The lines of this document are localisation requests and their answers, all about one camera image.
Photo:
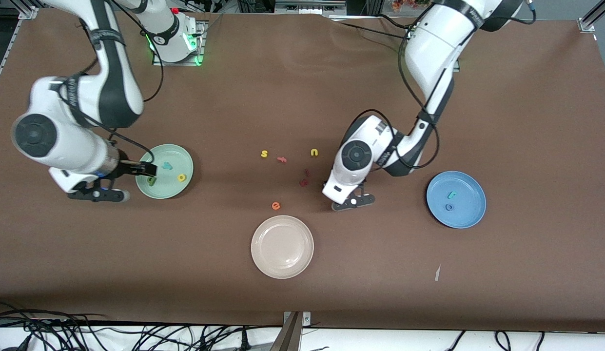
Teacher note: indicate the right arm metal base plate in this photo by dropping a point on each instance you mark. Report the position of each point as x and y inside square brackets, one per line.
[185, 63]

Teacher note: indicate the beige plate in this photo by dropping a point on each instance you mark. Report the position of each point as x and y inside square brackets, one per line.
[282, 247]

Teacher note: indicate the dark red letter k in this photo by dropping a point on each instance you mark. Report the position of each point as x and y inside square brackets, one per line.
[303, 183]

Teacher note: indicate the grey metal box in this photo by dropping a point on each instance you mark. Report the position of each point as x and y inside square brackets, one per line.
[307, 6]

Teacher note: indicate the green plate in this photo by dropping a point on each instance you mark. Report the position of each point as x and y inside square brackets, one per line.
[170, 190]

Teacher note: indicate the teal letter y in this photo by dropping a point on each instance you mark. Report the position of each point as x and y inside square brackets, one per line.
[166, 165]

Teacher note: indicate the aluminium frame profile corner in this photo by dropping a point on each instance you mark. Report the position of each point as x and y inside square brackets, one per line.
[589, 22]

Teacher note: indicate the aluminium frame side rail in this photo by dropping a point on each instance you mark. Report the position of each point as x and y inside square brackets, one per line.
[9, 44]

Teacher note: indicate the orange artificial flowers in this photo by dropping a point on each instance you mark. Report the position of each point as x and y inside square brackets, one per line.
[404, 5]

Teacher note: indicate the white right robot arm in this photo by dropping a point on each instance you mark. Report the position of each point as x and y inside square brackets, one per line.
[63, 141]

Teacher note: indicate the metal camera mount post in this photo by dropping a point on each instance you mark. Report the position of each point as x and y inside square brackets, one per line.
[292, 336]

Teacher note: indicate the white tape scrap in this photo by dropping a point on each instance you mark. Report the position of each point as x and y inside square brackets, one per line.
[437, 273]

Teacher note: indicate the brown table cover sheet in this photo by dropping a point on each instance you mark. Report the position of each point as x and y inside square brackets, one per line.
[302, 97]

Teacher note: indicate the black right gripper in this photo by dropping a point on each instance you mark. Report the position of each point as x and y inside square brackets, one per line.
[127, 168]

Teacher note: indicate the blue plate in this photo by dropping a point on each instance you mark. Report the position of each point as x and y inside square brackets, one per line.
[468, 214]

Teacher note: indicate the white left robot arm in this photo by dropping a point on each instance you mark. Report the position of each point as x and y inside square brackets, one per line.
[429, 53]

